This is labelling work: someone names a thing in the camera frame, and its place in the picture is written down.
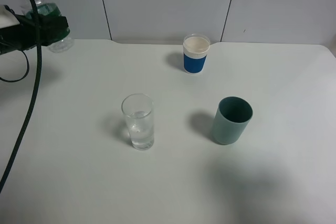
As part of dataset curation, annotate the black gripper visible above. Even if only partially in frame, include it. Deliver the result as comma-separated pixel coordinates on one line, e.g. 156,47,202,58
1,5,69,55

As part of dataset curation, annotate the clear plastic water bottle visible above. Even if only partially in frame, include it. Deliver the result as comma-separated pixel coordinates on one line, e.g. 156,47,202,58
20,0,74,53

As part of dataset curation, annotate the blue and white cup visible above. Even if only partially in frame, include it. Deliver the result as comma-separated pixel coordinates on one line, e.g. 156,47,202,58
183,34,211,74

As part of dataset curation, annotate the teal green cup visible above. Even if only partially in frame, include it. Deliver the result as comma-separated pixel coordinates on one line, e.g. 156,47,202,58
212,97,253,145

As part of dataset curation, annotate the tall clear drinking glass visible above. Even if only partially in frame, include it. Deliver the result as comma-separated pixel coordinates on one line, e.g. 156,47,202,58
121,93,154,151

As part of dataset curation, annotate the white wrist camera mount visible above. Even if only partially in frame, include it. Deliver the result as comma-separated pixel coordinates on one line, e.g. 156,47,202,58
0,5,20,29

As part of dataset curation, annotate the thick black cable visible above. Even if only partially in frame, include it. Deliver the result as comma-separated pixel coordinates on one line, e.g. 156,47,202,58
0,0,43,193

